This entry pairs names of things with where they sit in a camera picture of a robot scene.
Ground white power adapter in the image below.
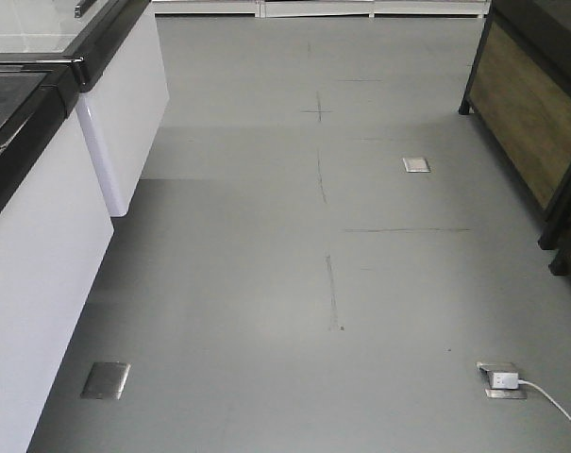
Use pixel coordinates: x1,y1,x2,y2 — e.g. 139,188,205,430
487,370,520,391

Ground near white chest freezer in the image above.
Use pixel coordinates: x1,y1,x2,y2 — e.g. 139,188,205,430
0,64,113,452

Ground near wooden produce stand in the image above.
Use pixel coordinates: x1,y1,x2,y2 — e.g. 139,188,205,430
538,162,571,276

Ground steel floor socket plate left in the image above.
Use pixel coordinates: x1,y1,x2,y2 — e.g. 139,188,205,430
80,361,131,400

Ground wooden produce stand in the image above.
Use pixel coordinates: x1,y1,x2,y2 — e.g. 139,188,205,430
460,1,571,212
538,162,571,276

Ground steel floor socket plate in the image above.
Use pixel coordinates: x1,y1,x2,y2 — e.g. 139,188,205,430
402,157,431,174
80,361,131,400

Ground far white chest freezer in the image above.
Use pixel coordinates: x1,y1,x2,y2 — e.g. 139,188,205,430
0,1,169,217

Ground white power cable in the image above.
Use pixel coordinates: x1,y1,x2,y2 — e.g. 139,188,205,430
516,378,571,442

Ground steel floor socket plate far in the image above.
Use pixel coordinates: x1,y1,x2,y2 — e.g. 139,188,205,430
402,157,431,174

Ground open steel floor socket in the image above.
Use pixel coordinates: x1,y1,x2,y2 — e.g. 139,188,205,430
477,361,527,400

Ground white chest freezer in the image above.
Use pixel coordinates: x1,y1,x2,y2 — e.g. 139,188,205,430
0,64,113,452
0,1,169,217

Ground far wooden produce stand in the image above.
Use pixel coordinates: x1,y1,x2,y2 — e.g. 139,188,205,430
460,1,571,212

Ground white store shelving unit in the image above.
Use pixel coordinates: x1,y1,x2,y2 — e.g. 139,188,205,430
153,0,491,18

